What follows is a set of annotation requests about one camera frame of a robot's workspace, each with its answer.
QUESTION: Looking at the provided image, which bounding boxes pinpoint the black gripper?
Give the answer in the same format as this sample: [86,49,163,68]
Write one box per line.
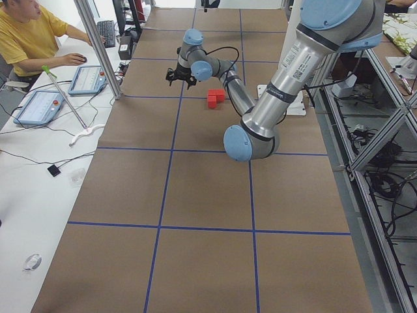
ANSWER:
[165,67,197,89]

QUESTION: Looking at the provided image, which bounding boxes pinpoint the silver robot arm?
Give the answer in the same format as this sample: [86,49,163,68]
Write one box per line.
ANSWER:
[165,1,385,162]
[201,0,221,12]

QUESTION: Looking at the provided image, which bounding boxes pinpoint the black box device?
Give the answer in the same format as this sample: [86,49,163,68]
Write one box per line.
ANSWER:
[118,35,133,60]

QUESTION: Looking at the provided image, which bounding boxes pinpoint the black monitor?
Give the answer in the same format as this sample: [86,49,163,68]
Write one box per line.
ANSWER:
[112,0,144,38]

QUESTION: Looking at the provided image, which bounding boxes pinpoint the black computer keyboard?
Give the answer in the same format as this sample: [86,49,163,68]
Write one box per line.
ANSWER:
[96,20,116,48]

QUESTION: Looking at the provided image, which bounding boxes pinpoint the far teach pendant tablet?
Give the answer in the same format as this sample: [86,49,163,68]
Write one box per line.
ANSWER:
[68,65,107,97]

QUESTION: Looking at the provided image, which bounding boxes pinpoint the teach pendant tablet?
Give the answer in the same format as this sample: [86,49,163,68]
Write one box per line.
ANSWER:
[68,65,107,97]
[13,91,64,126]

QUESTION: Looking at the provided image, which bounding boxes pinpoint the metal grabber stick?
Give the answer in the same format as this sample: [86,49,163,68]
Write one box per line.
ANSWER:
[41,65,105,147]

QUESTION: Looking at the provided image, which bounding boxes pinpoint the near teach pendant tablet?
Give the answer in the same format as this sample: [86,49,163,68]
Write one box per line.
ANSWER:
[13,91,64,126]

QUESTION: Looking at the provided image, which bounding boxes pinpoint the brown paper table mat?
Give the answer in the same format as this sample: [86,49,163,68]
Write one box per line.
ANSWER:
[33,9,372,312]

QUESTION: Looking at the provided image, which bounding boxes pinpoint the small black square pad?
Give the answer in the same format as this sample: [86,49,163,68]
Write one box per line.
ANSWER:
[47,164,61,177]

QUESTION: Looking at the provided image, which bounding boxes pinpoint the person in yellow shirt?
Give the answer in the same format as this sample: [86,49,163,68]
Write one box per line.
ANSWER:
[1,1,91,88]

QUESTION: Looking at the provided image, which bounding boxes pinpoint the clear tape roll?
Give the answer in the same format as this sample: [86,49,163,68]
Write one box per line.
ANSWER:
[22,254,42,272]

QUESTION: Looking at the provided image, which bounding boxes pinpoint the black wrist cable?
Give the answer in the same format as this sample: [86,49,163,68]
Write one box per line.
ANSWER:
[203,46,242,76]

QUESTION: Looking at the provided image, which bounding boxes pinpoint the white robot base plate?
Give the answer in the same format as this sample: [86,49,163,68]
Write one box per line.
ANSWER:
[256,83,308,117]

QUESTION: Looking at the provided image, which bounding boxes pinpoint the aluminium frame post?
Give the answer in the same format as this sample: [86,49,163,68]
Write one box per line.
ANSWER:
[74,0,122,100]

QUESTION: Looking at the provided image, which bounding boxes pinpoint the aluminium side frame rack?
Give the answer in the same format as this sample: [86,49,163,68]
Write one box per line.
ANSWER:
[306,42,416,312]

